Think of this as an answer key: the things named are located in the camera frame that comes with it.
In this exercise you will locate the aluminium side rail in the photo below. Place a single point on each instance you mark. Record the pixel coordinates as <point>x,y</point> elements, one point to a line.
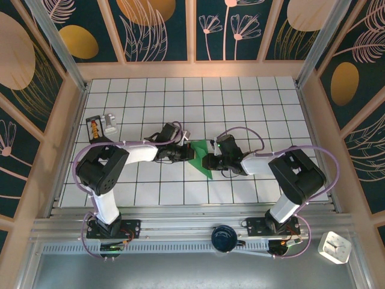
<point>79,114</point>
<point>309,120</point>

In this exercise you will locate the white square clock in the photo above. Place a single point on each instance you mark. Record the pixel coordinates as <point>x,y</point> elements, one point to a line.
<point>334,247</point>

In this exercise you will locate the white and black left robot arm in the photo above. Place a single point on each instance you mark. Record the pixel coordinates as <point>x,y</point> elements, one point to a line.
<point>141,153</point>

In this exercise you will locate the aluminium front rail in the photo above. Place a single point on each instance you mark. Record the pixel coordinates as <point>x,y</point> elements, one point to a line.
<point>186,224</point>

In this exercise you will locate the green cloth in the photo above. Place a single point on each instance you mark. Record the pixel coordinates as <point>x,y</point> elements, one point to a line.
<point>197,164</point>

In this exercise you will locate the black box with orange screws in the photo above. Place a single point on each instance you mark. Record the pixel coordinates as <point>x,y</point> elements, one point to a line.
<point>95,129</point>

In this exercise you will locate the aluminium corner post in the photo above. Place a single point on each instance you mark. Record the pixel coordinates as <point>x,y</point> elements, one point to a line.
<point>55,39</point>
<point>329,39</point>

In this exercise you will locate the dark blue cup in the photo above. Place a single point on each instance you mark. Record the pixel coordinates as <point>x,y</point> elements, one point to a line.
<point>224,239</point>

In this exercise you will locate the small circuit board with LED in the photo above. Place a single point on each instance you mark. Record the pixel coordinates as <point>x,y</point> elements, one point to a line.
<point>282,245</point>
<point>112,247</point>

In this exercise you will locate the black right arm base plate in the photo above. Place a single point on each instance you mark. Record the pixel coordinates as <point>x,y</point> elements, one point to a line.
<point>255,225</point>

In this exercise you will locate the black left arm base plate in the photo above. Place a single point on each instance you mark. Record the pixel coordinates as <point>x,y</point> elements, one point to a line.
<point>132,227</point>

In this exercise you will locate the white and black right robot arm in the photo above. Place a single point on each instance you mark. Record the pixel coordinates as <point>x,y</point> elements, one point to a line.
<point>297,177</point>

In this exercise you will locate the white plastic holder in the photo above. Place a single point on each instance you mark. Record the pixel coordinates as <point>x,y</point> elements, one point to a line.
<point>109,123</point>

